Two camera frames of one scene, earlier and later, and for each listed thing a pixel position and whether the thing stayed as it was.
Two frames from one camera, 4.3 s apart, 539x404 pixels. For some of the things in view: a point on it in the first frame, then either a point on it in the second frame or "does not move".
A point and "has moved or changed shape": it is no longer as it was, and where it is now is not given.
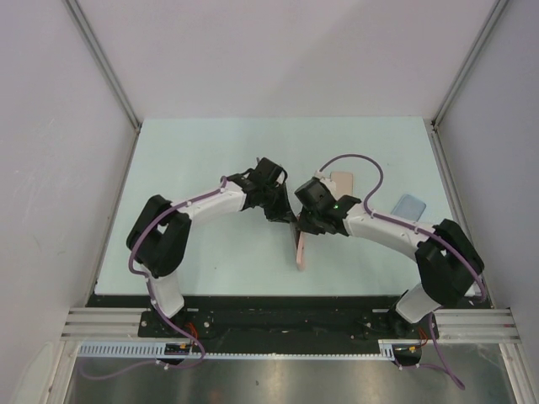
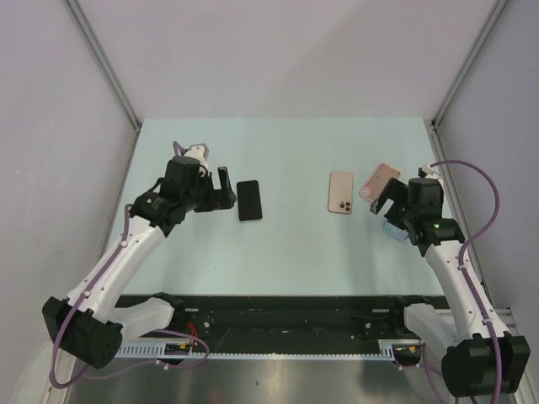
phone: x=300 y=260 → x=373 y=186
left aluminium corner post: x=91 y=39 does not move
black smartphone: x=298 y=231 has moved or changed shape
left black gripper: x=281 y=212 → x=221 y=199
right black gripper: x=308 y=226 → x=397 y=191
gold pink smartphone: x=344 y=183 does not move
